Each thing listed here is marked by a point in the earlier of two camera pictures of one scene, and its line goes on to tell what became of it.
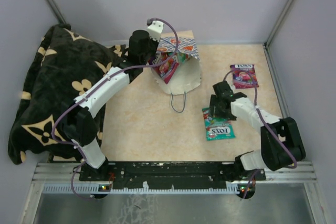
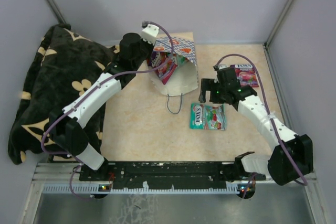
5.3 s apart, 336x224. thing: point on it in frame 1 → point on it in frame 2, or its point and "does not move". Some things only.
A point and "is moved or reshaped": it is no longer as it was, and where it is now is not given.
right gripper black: x=214 y=102 → x=207 y=84
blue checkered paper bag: x=187 y=76 is moved or reshaped
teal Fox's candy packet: x=217 y=128 → x=210 y=116
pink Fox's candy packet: x=167 y=70 does not move
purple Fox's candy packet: x=244 y=76 does not move
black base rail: x=171 y=173 does not move
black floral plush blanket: x=63 y=64 does not move
